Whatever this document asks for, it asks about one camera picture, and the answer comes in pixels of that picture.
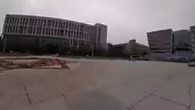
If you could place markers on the low distant building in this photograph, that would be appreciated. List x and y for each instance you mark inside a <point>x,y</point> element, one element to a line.
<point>129,48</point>

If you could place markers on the person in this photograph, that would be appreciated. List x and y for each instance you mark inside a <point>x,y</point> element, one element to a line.
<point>131,58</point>

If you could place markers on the large curved windowed building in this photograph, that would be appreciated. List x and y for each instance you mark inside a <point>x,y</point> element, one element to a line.
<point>47,30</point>

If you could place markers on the grey stepped building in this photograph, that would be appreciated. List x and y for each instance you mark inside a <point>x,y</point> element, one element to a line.
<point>176,42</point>

